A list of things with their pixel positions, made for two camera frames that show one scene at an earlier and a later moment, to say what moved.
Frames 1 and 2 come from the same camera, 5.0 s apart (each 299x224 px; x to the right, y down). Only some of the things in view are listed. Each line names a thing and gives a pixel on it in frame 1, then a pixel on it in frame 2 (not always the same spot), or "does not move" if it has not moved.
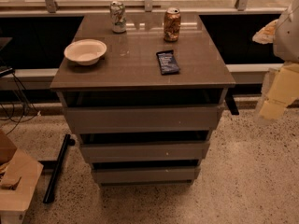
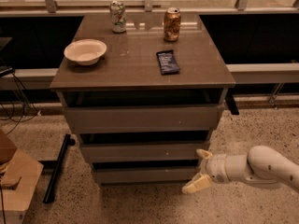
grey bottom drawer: [121, 175] does not move
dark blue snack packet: [167, 63] does not move
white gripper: [288, 36] to [215, 168]
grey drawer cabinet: [143, 107] does not move
